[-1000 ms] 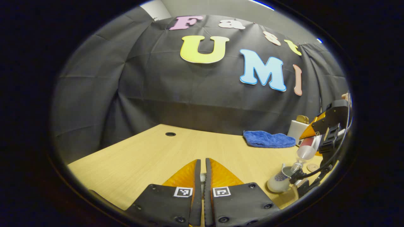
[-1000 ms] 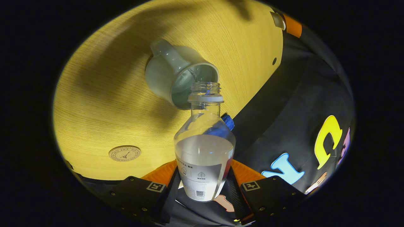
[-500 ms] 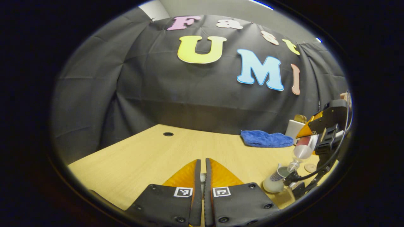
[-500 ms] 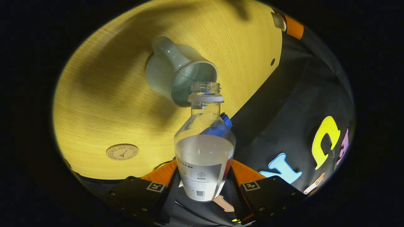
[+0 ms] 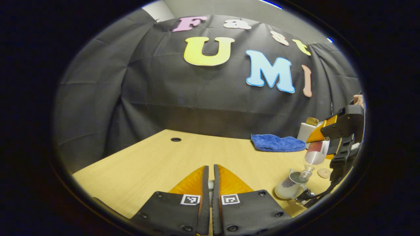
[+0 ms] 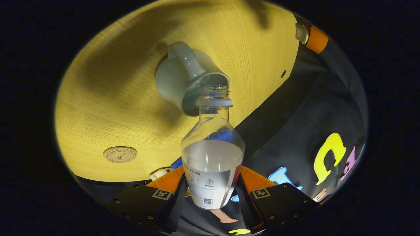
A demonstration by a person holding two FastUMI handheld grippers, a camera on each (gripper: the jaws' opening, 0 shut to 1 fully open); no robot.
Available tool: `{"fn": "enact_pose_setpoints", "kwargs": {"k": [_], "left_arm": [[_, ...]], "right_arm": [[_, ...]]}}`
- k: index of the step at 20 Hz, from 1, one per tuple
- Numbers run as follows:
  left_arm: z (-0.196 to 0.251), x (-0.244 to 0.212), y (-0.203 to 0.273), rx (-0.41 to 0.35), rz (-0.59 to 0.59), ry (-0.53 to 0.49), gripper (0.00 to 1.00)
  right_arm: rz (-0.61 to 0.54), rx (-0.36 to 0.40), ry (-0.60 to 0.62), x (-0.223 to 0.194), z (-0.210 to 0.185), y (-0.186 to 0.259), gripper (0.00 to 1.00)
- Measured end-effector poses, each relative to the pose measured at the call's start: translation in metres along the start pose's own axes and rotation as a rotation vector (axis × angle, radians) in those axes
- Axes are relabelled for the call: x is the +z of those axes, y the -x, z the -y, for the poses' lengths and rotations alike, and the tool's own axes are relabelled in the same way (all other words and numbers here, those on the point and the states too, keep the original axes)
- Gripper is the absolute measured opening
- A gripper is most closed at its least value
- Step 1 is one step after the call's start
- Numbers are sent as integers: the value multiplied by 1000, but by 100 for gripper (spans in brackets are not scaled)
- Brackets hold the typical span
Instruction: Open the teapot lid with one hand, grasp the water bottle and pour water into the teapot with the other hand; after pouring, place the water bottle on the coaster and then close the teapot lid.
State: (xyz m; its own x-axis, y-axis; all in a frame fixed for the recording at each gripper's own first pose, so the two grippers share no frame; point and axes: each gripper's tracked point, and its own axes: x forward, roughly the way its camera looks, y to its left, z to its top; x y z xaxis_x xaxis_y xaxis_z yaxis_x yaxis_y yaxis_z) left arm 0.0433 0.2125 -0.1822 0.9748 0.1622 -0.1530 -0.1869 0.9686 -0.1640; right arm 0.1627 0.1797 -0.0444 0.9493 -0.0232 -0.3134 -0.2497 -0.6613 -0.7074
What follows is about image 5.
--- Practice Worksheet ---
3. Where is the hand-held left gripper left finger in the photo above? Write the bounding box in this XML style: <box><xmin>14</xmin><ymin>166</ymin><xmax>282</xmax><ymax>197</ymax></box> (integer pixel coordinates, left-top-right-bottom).
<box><xmin>131</xmin><ymin>166</ymin><xmax>211</xmax><ymax>236</ymax></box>

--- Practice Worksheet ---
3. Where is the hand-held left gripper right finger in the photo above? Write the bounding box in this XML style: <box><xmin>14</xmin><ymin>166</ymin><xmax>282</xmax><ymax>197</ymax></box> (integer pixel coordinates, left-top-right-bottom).
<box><xmin>212</xmin><ymin>164</ymin><xmax>293</xmax><ymax>236</ymax></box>

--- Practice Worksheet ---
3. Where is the clear water bottle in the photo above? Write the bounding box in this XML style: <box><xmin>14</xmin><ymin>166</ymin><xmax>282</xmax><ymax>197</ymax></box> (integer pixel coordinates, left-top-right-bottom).
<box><xmin>297</xmin><ymin>139</ymin><xmax>330</xmax><ymax>183</ymax></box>

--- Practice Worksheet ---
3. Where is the white teacup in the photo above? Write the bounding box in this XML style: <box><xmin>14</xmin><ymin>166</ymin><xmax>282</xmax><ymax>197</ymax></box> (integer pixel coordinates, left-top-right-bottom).
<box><xmin>275</xmin><ymin>169</ymin><xmax>309</xmax><ymax>200</ymax></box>

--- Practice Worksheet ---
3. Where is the white toaster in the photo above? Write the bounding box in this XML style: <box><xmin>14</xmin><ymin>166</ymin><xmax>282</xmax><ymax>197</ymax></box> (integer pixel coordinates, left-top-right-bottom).
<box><xmin>297</xmin><ymin>122</ymin><xmax>318</xmax><ymax>143</ymax></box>

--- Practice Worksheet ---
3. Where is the blue towel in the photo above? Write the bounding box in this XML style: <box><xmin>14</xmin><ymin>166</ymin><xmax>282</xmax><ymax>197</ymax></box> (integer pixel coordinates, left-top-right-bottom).
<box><xmin>251</xmin><ymin>134</ymin><xmax>306</xmax><ymax>152</ymax></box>

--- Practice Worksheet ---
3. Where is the black backdrop cloth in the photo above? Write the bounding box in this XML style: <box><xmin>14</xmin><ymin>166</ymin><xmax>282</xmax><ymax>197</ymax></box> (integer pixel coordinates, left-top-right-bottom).
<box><xmin>54</xmin><ymin>8</ymin><xmax>363</xmax><ymax>174</ymax></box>

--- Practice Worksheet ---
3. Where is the black cable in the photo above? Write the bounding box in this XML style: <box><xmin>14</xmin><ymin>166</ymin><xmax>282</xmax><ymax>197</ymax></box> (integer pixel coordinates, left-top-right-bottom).
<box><xmin>295</xmin><ymin>179</ymin><xmax>338</xmax><ymax>207</ymax></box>

